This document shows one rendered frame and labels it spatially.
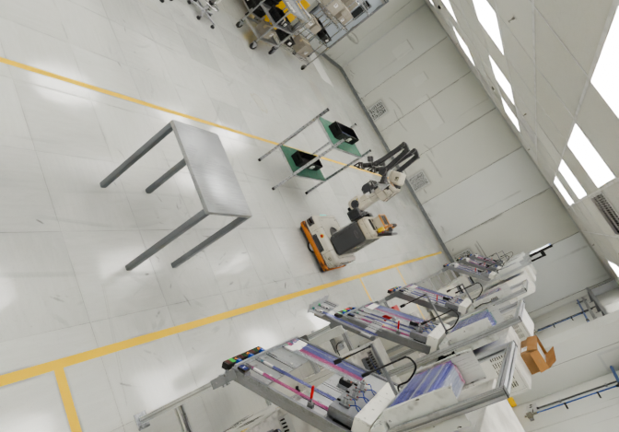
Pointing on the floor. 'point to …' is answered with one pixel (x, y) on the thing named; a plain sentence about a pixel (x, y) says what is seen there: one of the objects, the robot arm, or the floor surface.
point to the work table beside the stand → (218, 193)
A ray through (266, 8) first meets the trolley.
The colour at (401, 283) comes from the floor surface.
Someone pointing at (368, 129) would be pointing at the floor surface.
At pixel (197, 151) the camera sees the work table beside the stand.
